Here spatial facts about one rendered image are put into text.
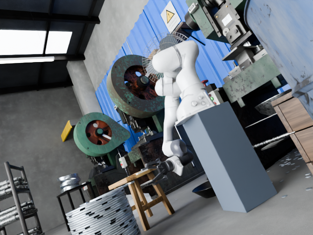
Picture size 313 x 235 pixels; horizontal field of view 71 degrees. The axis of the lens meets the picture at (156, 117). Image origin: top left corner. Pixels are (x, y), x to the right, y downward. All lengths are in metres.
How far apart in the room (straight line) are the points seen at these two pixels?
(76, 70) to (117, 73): 4.49
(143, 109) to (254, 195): 1.80
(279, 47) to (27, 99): 8.08
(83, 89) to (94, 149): 3.07
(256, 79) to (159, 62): 0.67
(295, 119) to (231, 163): 0.30
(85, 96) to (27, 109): 2.16
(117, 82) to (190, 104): 1.69
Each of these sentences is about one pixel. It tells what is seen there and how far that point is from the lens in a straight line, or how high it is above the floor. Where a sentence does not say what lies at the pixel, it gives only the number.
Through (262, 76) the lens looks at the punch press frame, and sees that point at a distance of 1.52.
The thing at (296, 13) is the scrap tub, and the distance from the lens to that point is 0.35.
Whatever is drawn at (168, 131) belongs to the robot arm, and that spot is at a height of 0.50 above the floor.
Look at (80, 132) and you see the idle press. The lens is 4.09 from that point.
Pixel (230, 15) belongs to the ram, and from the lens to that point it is 1.83.
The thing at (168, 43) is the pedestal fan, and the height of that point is 1.44.
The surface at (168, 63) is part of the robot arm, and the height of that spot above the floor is 0.75.
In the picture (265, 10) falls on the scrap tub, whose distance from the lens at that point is 0.39.
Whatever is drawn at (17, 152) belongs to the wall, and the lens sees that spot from 7.60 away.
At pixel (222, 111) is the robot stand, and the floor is 0.41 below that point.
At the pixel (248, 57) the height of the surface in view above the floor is 0.71.
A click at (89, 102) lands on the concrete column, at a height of 2.77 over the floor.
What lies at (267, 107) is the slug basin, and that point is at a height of 0.37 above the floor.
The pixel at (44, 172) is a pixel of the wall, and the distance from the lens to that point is 7.48.
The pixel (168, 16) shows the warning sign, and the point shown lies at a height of 2.47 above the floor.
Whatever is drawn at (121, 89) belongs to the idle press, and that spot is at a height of 1.28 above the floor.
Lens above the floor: 0.30
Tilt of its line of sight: 12 degrees up
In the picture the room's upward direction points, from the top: 24 degrees counter-clockwise
